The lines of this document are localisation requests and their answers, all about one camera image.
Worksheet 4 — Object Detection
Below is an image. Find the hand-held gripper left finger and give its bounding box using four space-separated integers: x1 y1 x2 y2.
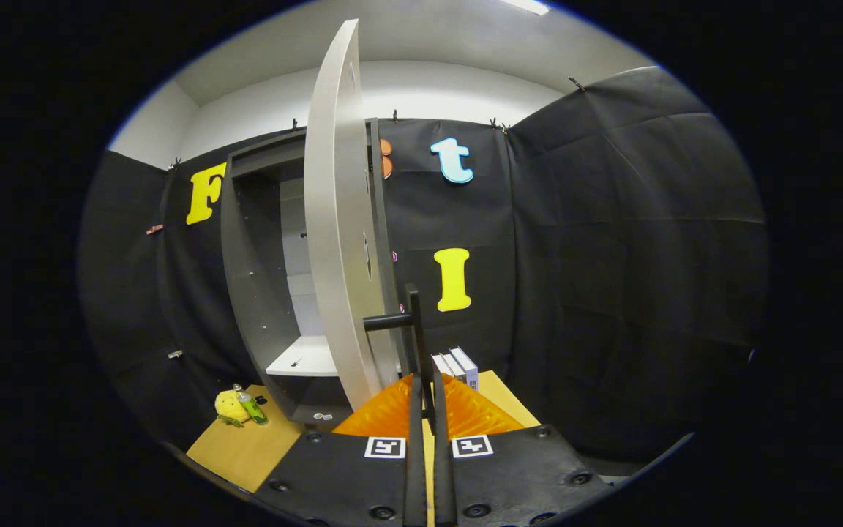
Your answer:
253 373 428 527

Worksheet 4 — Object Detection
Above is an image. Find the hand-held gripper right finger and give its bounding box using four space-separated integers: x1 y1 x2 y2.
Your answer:
432 373 616 527

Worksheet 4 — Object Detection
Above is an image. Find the dark grey shoe cabinet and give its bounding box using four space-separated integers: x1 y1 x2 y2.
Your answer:
220 119 408 429

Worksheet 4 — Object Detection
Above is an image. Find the green drink bottle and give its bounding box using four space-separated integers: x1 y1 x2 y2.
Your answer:
233 383 269 425

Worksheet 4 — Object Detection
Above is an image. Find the yellow plush toy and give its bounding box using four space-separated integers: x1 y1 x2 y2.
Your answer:
214 389 250 427

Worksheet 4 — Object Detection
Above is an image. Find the black backdrop cloth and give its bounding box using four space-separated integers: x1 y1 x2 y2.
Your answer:
78 66 770 469

